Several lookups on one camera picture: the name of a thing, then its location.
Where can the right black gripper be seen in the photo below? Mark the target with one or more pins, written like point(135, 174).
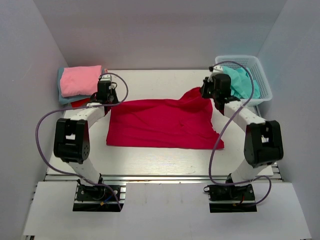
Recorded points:
point(206, 85)

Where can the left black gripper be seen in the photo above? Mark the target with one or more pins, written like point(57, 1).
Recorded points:
point(116, 100)

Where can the crimson red t shirt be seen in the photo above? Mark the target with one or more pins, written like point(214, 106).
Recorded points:
point(184, 123)

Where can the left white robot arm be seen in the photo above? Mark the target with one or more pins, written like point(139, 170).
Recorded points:
point(72, 140)

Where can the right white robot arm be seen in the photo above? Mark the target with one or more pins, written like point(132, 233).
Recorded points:
point(263, 143)

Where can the teal crumpled t shirt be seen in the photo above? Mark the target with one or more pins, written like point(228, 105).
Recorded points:
point(241, 86)

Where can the red folded t shirt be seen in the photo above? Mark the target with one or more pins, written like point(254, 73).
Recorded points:
point(80, 103)

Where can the pink folded t shirt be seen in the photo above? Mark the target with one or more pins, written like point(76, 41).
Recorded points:
point(80, 80)

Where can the grey-blue folded t shirt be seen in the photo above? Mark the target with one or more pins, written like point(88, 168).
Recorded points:
point(62, 98)

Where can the white plastic basket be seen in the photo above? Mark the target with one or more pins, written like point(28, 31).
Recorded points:
point(253, 64)

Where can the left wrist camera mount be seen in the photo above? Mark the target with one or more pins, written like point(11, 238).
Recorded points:
point(107, 77)

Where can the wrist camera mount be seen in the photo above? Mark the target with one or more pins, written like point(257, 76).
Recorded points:
point(215, 70)
point(107, 77)

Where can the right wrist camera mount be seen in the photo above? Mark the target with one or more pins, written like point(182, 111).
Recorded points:
point(215, 70)

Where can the aluminium table edge rail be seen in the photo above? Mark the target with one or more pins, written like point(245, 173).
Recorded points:
point(130, 178)

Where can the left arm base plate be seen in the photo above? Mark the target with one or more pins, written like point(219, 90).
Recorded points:
point(91, 198)

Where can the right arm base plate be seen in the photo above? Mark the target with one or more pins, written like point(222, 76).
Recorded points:
point(231, 199)

